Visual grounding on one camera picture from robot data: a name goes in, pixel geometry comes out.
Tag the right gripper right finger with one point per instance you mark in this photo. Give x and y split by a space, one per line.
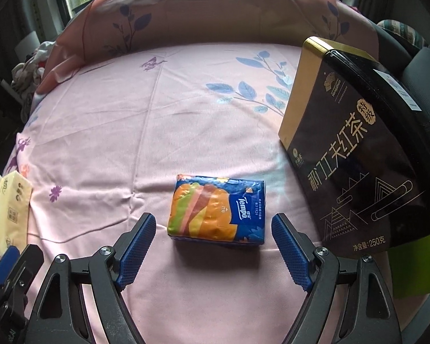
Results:
368 314

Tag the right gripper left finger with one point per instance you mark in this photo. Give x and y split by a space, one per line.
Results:
59 314

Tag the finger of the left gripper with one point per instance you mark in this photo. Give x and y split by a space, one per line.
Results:
7 262

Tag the yellow soft tissue pack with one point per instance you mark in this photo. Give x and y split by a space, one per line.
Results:
15 195

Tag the green open box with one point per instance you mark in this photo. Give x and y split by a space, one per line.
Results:
410 268

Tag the pink floral bed sheet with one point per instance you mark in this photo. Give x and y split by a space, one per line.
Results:
107 146

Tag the black gold tea box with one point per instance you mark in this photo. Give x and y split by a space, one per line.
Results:
360 148

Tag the blue orange Tempo tissue pack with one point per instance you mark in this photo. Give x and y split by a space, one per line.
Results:
221 210

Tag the pile of clothes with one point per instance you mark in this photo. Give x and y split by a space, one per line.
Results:
27 76

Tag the dark grey sofa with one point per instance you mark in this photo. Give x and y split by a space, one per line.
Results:
410 68

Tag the striped cushion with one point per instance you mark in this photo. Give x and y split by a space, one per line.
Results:
403 30

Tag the long pink floral pillow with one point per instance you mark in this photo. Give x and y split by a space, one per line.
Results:
107 29

